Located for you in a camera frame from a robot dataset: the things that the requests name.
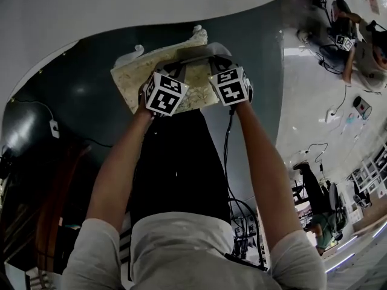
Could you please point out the cream upholstered footstool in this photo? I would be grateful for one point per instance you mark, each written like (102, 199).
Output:
(133, 77)

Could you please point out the person's white t-shirt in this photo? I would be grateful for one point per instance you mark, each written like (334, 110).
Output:
(187, 252)

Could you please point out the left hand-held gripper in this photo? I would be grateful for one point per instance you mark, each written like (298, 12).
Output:
(164, 97)

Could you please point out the round waste bin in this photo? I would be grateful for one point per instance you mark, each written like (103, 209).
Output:
(362, 107)

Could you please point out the gray wiping cloth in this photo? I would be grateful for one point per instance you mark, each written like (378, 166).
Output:
(199, 52)

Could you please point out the person's right forearm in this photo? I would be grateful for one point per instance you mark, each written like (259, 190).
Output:
(266, 174)

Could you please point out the white shelving rack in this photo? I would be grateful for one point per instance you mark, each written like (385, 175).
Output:
(372, 174)

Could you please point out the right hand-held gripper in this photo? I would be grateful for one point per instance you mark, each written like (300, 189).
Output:
(231, 88)

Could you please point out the person's left forearm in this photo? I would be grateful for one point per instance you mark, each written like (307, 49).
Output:
(118, 171)

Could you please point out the black office chair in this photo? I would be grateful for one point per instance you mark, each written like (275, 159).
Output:
(335, 204)

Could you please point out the white power strip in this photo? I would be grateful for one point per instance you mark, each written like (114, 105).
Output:
(54, 129)
(329, 116)

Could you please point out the person's black trousers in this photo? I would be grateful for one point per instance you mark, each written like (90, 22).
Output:
(178, 168)

